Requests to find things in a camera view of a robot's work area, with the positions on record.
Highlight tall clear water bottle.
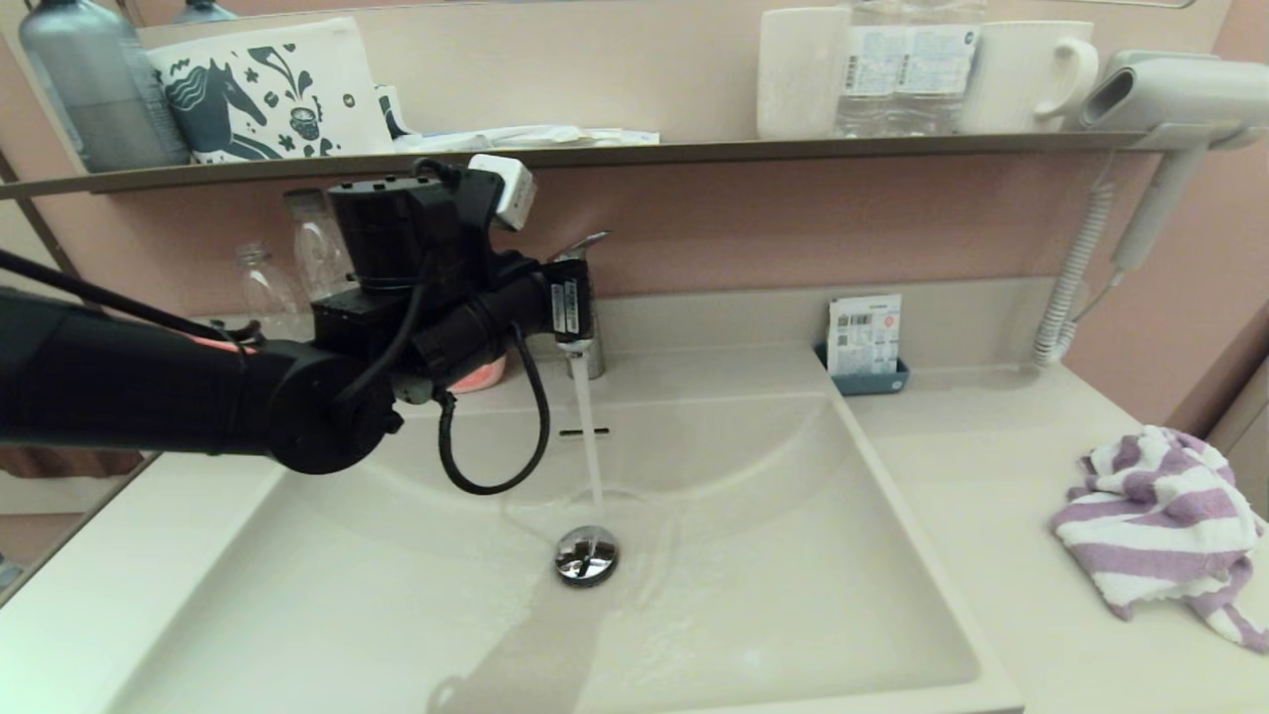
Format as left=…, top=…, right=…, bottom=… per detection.
left=284, top=188, right=358, bottom=303

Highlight pink soap pump bottle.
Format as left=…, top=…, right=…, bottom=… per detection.
left=451, top=355, right=509, bottom=395

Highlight chrome faucet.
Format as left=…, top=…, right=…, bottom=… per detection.
left=543, top=231, right=612, bottom=381

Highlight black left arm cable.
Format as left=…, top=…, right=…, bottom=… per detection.
left=436, top=322, right=551, bottom=495

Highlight blue plastic tray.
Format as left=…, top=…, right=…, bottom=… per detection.
left=815, top=342, right=909, bottom=397

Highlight flat white plastic packets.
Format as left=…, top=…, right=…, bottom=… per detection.
left=395, top=124, right=660, bottom=154

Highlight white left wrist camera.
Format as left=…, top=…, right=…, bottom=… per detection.
left=468, top=154, right=537, bottom=232

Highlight chrome drain stopper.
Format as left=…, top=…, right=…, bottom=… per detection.
left=554, top=525, right=622, bottom=588

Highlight large grey plastic bottle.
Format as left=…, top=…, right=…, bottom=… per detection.
left=18, top=0, right=191, bottom=175

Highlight white cup without handle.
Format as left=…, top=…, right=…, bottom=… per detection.
left=757, top=8, right=852, bottom=141

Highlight white mug with handle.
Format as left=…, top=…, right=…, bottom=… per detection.
left=959, top=21, right=1100, bottom=136

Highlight horse print white pouch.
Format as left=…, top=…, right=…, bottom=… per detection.
left=146, top=17, right=395, bottom=165

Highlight small clear water bottle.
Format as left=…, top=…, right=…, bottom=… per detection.
left=235, top=244, right=310, bottom=320

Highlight white hair dryer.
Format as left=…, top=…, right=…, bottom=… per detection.
left=1078, top=50, right=1269, bottom=277

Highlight beige sink basin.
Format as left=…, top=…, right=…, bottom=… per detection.
left=109, top=392, right=1022, bottom=714

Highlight brown wall shelf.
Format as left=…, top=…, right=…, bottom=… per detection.
left=0, top=131, right=1141, bottom=201

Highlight purple white striped towel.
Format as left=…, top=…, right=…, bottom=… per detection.
left=1049, top=426, right=1269, bottom=654

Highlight white coiled dryer cord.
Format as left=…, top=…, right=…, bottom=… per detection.
left=1031, top=155, right=1126, bottom=371

